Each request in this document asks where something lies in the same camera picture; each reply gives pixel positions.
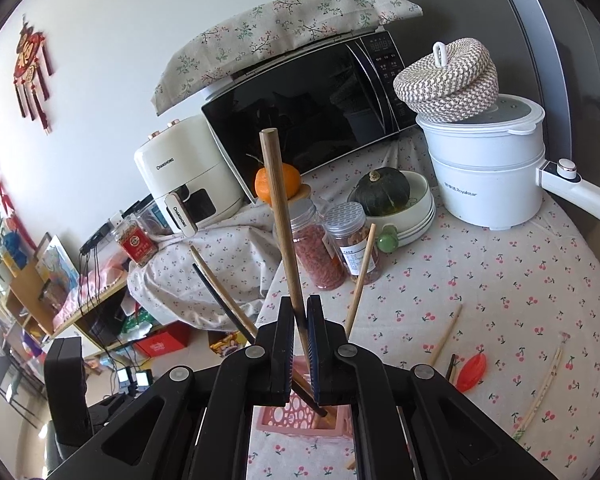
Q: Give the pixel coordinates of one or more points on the wooden chopstick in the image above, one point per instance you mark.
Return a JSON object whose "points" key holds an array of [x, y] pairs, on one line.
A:
{"points": [[438, 347], [360, 282], [331, 420], [274, 168]]}

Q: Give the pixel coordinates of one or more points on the dark green pumpkin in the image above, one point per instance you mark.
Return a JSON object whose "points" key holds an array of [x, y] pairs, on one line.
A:
{"points": [[381, 192]]}

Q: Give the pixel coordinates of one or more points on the floral cloth cover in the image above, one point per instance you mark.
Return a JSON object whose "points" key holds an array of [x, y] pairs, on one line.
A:
{"points": [[267, 31]]}

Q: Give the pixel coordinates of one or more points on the red chinese knot decoration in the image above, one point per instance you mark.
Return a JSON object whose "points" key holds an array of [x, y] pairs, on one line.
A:
{"points": [[32, 66]]}

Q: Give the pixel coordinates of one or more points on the red plastic spoon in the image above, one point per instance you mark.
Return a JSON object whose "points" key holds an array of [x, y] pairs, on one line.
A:
{"points": [[471, 373]]}

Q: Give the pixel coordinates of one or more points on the black microwave oven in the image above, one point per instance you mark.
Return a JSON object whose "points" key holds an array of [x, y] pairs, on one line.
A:
{"points": [[324, 101]]}

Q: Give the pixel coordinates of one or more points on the pink perforated utensil basket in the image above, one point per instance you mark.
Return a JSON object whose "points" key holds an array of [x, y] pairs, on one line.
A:
{"points": [[296, 419]]}

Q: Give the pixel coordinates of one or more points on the white electric pot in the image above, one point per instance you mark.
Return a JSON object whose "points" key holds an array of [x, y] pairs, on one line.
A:
{"points": [[492, 170]]}

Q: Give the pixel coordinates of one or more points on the yellow cardboard box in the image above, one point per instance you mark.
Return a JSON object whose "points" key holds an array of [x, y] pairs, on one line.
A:
{"points": [[224, 344]]}

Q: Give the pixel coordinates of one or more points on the white stacked bowls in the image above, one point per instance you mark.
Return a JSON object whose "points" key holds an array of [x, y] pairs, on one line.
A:
{"points": [[416, 219]]}

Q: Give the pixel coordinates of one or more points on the disposable chopsticks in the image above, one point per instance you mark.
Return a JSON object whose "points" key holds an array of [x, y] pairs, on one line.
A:
{"points": [[540, 394]]}

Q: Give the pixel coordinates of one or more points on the black chopstick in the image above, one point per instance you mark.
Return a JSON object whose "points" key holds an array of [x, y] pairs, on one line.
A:
{"points": [[246, 327]]}

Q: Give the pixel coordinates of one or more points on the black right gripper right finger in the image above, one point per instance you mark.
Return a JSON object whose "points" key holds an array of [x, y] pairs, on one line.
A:
{"points": [[329, 380]]}

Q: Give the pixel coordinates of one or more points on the jar of red goji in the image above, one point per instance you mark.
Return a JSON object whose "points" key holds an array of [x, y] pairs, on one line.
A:
{"points": [[312, 246]]}

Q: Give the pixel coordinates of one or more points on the cream air fryer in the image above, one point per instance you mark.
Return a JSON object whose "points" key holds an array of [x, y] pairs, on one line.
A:
{"points": [[187, 175]]}

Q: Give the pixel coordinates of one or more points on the green small jar lid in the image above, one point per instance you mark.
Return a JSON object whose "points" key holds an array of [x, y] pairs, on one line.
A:
{"points": [[388, 240]]}

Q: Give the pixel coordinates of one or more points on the grey refrigerator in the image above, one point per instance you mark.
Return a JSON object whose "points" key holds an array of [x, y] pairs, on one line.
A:
{"points": [[545, 50]]}

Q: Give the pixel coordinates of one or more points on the jar of dried snacks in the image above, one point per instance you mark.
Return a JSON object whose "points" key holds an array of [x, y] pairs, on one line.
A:
{"points": [[347, 226]]}

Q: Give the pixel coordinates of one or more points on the woven lidded basket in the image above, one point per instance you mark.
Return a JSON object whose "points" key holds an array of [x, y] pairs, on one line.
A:
{"points": [[454, 82]]}

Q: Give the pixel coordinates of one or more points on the black lid blue jar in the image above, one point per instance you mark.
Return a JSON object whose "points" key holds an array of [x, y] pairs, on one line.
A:
{"points": [[150, 217]]}

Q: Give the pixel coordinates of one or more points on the red label nut jar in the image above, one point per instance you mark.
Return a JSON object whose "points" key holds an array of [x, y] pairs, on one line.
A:
{"points": [[135, 242]]}

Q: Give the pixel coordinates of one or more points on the wooden shelf unit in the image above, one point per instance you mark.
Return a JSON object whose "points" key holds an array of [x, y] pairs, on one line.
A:
{"points": [[43, 308]]}

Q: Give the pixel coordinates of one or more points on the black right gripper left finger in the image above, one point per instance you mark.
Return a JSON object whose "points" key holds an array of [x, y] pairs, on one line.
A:
{"points": [[274, 373]]}

